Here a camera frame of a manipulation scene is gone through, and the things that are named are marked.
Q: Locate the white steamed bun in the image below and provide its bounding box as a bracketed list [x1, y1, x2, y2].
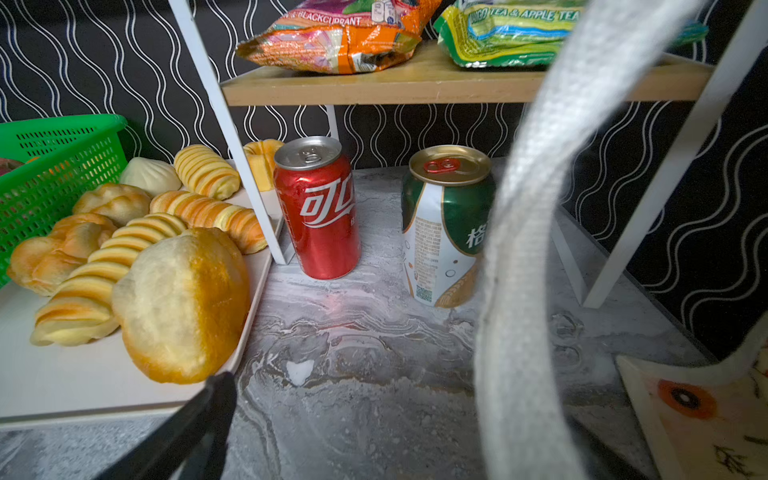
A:
[120, 157, 182, 197]

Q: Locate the white wooden shelf rack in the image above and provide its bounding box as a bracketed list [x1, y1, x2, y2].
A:
[170, 1, 767, 309]

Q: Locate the striped long bread middle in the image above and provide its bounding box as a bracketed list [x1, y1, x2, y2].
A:
[150, 191, 268, 255]

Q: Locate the striped long bread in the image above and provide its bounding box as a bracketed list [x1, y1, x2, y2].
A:
[30, 213, 187, 346]
[150, 191, 268, 255]
[173, 144, 241, 200]

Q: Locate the white bread tray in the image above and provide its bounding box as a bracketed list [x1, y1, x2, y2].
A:
[0, 179, 286, 430]

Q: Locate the striped long bread front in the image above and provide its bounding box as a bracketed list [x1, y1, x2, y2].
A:
[30, 213, 187, 346]

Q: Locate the green apple tea snack bag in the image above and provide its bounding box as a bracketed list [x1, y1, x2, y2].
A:
[434, 1, 708, 69]

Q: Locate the orange blackcurrant snack bag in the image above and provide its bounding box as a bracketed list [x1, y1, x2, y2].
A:
[236, 0, 441, 75]

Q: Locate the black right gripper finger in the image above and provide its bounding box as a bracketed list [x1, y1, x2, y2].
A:
[97, 372, 237, 479]

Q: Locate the braided pale bread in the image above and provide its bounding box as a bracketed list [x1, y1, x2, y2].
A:
[72, 183, 152, 227]

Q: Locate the large round crusty bread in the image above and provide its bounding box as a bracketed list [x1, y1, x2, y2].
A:
[111, 227, 250, 384]

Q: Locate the striped long bread back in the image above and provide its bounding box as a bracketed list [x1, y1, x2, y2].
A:
[173, 144, 241, 200]

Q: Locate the braided golden bread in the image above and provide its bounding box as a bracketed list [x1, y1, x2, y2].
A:
[6, 213, 117, 297]

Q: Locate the red cola can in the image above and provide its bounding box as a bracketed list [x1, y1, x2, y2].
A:
[274, 136, 361, 280]

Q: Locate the green plastic basket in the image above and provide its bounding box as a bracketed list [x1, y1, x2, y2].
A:
[1, 114, 127, 286]

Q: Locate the floral canvas tote bag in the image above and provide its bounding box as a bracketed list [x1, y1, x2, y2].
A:
[473, 0, 768, 480]

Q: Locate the green tea can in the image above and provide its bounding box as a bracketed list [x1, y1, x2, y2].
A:
[401, 145, 496, 309]

